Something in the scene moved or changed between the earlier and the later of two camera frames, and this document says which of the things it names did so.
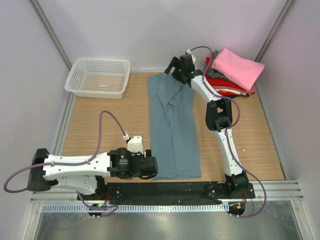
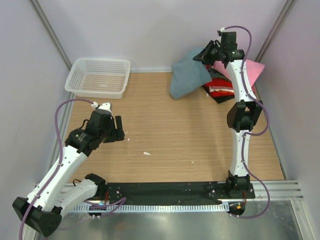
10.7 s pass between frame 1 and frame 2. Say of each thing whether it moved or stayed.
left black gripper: moved
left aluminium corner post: stayed
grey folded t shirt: stayed
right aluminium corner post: stayed
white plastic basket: stayed
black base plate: stayed
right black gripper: moved
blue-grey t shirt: moved
